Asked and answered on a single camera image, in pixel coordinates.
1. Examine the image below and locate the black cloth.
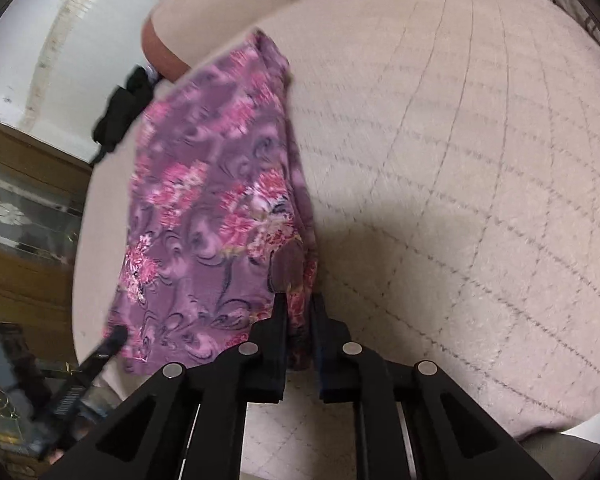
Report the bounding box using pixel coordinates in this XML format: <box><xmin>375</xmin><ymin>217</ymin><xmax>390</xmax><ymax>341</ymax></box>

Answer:
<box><xmin>91</xmin><ymin>65</ymin><xmax>158</xmax><ymax>166</ymax></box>

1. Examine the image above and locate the purple floral garment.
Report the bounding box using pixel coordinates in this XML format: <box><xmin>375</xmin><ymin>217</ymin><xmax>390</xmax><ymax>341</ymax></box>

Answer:
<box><xmin>102</xmin><ymin>29</ymin><xmax>321</xmax><ymax>376</ymax></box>

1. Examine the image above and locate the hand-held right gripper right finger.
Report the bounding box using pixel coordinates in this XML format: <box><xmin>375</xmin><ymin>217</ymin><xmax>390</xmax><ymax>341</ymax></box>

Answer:
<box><xmin>311</xmin><ymin>294</ymin><xmax>553</xmax><ymax>480</ymax></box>

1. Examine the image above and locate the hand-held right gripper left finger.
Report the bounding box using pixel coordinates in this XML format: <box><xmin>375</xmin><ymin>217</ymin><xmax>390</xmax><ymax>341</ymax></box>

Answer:
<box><xmin>40</xmin><ymin>292</ymin><xmax>288</xmax><ymax>480</ymax></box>

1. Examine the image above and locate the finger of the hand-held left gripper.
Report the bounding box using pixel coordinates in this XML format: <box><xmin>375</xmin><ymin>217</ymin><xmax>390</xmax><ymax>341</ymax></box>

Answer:
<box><xmin>40</xmin><ymin>325</ymin><xmax>129</xmax><ymax>461</ymax></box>

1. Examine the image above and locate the wooden cabinet with glass door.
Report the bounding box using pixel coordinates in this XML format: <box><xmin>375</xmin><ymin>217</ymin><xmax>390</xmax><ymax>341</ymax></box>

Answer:
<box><xmin>0</xmin><ymin>112</ymin><xmax>93</xmax><ymax>461</ymax></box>

